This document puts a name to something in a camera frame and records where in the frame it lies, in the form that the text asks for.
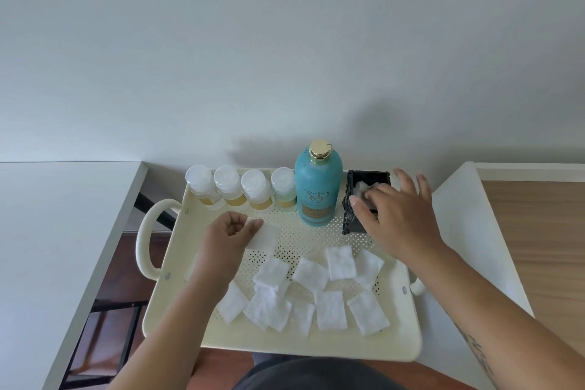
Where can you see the person's left hand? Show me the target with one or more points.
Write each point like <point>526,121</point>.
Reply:
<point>221,252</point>

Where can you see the person's right hand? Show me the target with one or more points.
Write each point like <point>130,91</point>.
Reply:
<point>404,225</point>

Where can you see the person's right middle finger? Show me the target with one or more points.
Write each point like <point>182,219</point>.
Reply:
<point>405,180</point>

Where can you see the person's right thumb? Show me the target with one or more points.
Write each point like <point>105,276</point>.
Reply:
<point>361,208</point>

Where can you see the person's left thumb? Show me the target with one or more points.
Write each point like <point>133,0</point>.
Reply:
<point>253,229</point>

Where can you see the white square cotton pad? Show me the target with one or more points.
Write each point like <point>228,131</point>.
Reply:
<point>266,239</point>
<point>362,187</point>

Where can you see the person's left forearm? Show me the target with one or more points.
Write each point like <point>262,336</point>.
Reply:
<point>173,335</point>

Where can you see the person's right forearm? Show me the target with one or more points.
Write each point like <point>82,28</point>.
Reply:
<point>493,321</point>

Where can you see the black mesh container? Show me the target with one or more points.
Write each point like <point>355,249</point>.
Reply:
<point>351,220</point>

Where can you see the cream perforated metal cart tray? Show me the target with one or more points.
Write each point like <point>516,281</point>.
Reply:
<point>292,239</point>

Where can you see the small clear bottle white cap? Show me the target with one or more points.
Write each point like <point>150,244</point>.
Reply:
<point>200,178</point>
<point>227,179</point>
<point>256,185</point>
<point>283,181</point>

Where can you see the teal bottle with gold cap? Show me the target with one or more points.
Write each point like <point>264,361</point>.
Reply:
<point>318,184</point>

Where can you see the pile of white cotton pads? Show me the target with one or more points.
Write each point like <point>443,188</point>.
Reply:
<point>331,309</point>

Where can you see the person's dark grey clothing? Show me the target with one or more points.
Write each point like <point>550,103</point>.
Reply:
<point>315,376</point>

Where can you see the white table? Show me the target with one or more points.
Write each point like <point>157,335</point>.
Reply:
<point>50,243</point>

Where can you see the black metal table frame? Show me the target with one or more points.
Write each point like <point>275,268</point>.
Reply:
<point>128,307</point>

